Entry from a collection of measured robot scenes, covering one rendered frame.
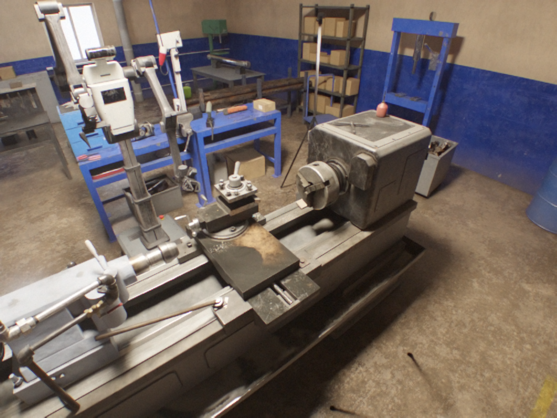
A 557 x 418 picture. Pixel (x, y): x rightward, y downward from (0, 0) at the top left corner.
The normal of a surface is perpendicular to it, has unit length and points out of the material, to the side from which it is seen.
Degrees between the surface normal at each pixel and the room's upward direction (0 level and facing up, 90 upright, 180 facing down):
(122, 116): 90
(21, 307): 0
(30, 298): 0
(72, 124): 90
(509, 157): 90
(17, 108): 90
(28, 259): 0
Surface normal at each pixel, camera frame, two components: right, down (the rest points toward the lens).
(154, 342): 0.00, -0.81
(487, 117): -0.79, 0.36
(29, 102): 0.61, 0.47
